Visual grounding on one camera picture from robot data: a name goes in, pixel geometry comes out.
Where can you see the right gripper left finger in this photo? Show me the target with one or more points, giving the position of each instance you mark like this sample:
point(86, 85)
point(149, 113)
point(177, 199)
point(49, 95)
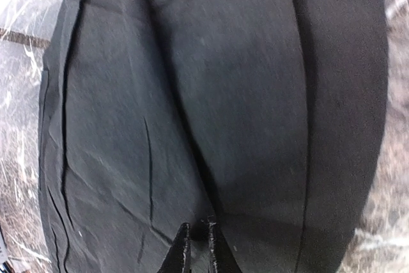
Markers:
point(178, 257)

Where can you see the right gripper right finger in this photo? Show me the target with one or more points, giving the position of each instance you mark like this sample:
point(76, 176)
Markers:
point(221, 258)

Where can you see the black long sleeve shirt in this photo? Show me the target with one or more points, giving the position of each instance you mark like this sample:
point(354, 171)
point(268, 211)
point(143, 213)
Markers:
point(261, 118)

